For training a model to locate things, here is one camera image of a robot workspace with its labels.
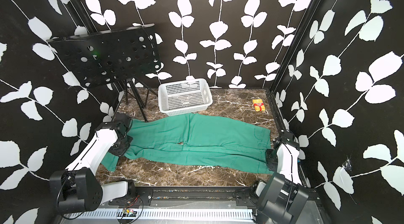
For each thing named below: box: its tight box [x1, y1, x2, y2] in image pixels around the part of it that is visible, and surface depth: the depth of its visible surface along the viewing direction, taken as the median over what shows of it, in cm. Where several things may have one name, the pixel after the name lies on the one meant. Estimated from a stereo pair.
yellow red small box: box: [251, 98, 266, 112], surface depth 113 cm
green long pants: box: [100, 113, 274, 176], surface depth 94 cm
